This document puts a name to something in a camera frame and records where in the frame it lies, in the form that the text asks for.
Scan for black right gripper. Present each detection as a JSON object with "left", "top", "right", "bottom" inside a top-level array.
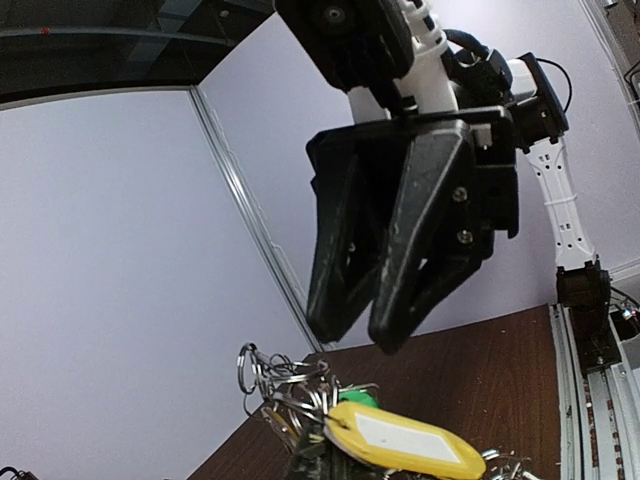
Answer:
[{"left": 306, "top": 107, "right": 519, "bottom": 355}]

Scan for green tagged key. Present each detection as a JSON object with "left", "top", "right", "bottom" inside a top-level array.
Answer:
[{"left": 338, "top": 389, "right": 379, "bottom": 408}]

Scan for red handled keyring with keys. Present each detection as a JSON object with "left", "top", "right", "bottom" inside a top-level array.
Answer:
[{"left": 237, "top": 343, "right": 535, "bottom": 479}]

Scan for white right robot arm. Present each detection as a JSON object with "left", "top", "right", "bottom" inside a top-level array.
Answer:
[{"left": 306, "top": 29, "right": 612, "bottom": 361}]

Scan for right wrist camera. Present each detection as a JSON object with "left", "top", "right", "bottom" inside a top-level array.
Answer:
[{"left": 272, "top": 0, "right": 461, "bottom": 121}]

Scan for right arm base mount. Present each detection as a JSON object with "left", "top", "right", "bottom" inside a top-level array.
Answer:
[{"left": 556, "top": 258, "right": 639, "bottom": 375}]

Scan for right aluminium frame post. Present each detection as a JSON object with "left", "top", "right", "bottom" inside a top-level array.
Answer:
[{"left": 188, "top": 86, "right": 327, "bottom": 353}]

